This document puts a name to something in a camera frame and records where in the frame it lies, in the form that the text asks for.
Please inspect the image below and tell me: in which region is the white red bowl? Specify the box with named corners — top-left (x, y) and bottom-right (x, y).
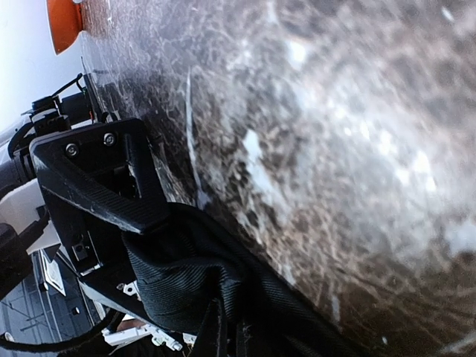
top-left (46, 0), bottom-right (83, 55)

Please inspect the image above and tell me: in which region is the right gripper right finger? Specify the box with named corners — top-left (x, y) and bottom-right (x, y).
top-left (236, 319), bottom-right (268, 357)

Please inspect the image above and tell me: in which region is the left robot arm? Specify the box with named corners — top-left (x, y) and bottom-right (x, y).
top-left (1, 75), bottom-right (170, 322)

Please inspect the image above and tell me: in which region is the black necktie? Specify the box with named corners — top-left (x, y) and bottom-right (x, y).
top-left (122, 203), bottom-right (362, 356)

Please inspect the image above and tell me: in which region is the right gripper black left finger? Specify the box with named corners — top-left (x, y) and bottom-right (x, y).
top-left (193, 299), bottom-right (228, 357)

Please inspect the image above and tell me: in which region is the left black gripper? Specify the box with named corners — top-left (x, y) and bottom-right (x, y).
top-left (30, 119), bottom-right (170, 320)

